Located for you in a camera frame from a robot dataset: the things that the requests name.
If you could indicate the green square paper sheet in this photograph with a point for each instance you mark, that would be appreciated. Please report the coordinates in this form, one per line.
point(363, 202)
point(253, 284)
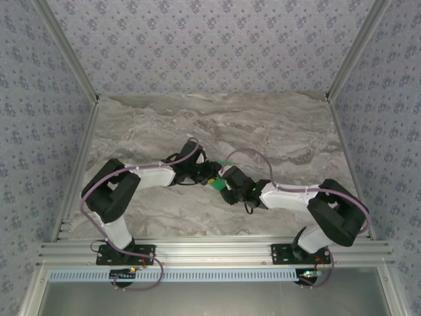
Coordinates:
point(218, 186)

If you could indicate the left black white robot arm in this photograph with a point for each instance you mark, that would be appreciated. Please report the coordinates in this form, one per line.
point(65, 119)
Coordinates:
point(110, 194)

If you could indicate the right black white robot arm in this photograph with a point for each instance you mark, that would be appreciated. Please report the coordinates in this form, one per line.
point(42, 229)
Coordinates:
point(332, 210)

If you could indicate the grey metal panel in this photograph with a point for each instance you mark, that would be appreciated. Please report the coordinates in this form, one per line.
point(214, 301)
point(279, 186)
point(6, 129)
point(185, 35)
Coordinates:
point(210, 299)

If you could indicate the black adapter board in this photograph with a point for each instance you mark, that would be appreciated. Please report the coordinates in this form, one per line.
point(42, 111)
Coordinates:
point(121, 274)
point(309, 277)

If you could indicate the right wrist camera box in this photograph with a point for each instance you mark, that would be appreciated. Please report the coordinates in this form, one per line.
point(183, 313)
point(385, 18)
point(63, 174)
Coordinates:
point(227, 187)

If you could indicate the aluminium cross rail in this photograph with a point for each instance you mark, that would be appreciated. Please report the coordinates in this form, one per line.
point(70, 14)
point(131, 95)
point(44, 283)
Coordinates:
point(213, 251)

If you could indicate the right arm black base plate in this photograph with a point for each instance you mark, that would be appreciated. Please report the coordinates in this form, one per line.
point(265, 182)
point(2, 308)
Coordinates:
point(279, 255)

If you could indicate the aluminium side rail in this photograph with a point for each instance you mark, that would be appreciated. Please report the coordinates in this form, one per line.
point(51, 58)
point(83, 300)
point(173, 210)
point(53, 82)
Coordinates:
point(88, 131)
point(341, 131)

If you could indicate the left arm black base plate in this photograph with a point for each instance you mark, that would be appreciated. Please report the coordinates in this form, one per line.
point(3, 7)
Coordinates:
point(102, 258)

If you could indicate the aluminium frame post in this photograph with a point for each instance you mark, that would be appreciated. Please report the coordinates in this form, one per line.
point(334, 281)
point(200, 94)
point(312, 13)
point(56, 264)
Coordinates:
point(356, 49)
point(68, 49)

